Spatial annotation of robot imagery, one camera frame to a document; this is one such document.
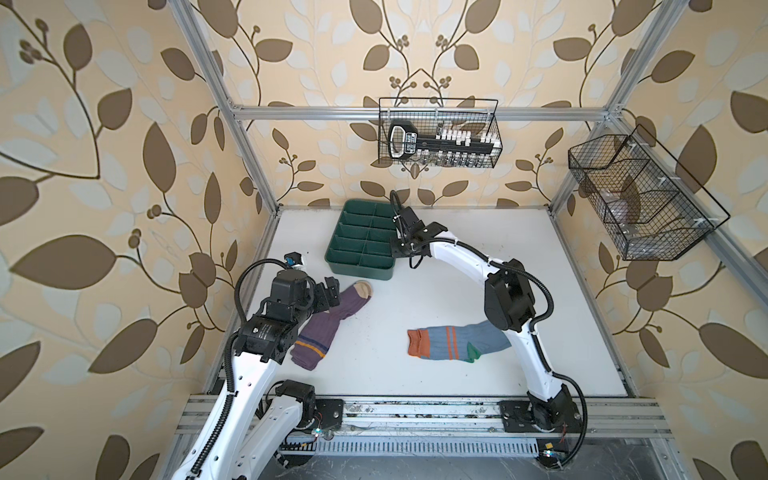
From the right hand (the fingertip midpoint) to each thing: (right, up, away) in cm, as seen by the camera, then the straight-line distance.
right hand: (395, 250), depth 98 cm
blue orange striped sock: (+21, -27, -11) cm, 36 cm away
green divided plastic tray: (-12, +1, +5) cm, 13 cm away
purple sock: (-23, -25, -10) cm, 36 cm away
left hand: (-18, -8, -24) cm, 30 cm away
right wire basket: (+63, +12, -24) cm, 69 cm away
